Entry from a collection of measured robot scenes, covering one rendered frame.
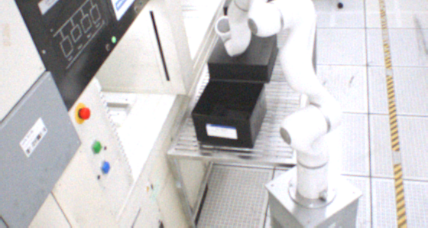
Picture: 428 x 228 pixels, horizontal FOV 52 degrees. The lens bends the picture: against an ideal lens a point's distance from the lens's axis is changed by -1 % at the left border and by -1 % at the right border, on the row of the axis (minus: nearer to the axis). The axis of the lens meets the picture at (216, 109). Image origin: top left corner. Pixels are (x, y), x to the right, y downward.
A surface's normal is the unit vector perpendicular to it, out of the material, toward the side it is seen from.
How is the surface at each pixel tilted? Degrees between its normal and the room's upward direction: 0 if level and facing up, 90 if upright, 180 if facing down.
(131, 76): 90
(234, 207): 0
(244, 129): 90
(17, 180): 90
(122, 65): 90
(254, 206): 0
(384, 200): 0
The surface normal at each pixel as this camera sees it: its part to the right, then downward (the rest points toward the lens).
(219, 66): -0.25, 0.64
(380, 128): -0.14, -0.76
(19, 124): 0.96, 0.05
